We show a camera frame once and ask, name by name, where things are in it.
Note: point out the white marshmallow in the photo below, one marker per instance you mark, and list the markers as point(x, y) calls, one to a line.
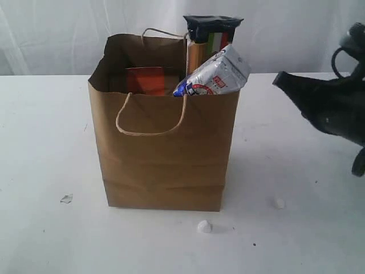
point(279, 203)
point(204, 226)

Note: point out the clear plastic scrap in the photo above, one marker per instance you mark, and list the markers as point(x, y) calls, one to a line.
point(67, 199)

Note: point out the white blue milk carton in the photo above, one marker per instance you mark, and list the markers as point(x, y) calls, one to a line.
point(223, 73)

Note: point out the brown paper bag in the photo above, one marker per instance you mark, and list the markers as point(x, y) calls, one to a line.
point(158, 152)

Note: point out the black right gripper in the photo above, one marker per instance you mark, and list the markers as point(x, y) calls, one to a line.
point(341, 114)

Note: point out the spaghetti packet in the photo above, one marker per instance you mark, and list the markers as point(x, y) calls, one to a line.
point(208, 34)

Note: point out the brown pouch orange label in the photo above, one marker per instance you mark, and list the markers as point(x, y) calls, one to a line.
point(145, 80)

